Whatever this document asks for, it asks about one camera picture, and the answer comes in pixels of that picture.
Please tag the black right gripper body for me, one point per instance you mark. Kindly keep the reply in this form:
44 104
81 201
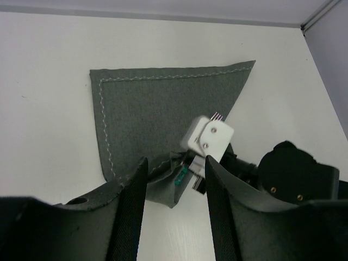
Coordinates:
286 175

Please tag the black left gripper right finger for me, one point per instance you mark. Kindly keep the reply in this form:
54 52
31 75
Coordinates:
248 224

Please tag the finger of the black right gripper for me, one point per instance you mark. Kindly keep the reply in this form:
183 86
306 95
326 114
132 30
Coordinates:
195 166

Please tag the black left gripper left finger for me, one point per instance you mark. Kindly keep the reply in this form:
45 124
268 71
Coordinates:
103 224

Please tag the green handled metal fork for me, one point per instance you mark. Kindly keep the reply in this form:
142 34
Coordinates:
205 136

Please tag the grey cloth napkin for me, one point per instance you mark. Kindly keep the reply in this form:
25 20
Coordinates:
146 112

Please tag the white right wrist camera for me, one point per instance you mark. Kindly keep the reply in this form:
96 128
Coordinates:
208 136

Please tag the aluminium frame post right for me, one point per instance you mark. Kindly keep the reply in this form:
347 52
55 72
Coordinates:
320 13

